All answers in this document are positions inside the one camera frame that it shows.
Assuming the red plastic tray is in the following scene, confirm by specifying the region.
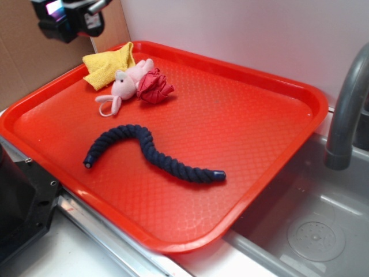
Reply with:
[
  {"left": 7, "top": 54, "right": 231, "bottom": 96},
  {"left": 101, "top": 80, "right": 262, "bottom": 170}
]
[{"left": 1, "top": 42, "right": 328, "bottom": 254}]

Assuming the grey sink basin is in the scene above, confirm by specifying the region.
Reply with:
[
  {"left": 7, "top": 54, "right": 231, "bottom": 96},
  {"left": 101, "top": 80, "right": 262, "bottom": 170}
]
[{"left": 224, "top": 135, "right": 368, "bottom": 276}]

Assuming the yellow cloth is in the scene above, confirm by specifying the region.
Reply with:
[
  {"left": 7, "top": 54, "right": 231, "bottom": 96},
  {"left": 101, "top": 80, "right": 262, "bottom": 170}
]
[{"left": 82, "top": 42, "right": 135, "bottom": 91}]

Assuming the brown cardboard panel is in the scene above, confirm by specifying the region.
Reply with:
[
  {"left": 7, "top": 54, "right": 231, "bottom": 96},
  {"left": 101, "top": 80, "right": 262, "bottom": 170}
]
[{"left": 1, "top": 1, "right": 130, "bottom": 110}]

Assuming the grey faucet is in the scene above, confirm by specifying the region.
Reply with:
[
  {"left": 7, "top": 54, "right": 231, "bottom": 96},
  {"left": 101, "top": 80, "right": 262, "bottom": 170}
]
[{"left": 324, "top": 44, "right": 368, "bottom": 170}]

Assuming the dark blue twisted rope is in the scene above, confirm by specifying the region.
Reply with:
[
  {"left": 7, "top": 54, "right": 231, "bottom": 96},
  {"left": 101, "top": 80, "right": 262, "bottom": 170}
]
[{"left": 82, "top": 124, "right": 227, "bottom": 184}]

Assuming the sink drain strainer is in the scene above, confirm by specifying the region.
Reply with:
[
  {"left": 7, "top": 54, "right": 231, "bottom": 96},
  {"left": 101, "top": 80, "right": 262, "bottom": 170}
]
[{"left": 287, "top": 220, "right": 345, "bottom": 262}]

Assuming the pink plush pig toy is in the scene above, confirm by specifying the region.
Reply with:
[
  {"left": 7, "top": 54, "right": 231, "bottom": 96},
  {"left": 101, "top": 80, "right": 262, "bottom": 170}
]
[{"left": 95, "top": 58, "right": 154, "bottom": 117}]

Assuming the red crumpled cloth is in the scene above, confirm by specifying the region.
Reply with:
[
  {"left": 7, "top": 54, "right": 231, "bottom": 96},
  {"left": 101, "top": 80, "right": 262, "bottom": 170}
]
[{"left": 137, "top": 68, "right": 175, "bottom": 104}]

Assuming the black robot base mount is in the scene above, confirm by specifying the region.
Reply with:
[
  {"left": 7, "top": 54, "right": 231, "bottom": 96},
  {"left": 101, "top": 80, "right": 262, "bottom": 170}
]
[{"left": 1, "top": 147, "right": 61, "bottom": 265}]

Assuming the black box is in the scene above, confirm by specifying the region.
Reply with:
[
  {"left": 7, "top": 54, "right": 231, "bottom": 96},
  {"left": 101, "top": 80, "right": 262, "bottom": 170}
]
[{"left": 38, "top": 20, "right": 78, "bottom": 43}]

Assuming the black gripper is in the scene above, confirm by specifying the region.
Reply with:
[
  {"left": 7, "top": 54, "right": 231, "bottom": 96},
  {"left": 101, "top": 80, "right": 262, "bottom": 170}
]
[{"left": 31, "top": 0, "right": 111, "bottom": 37}]

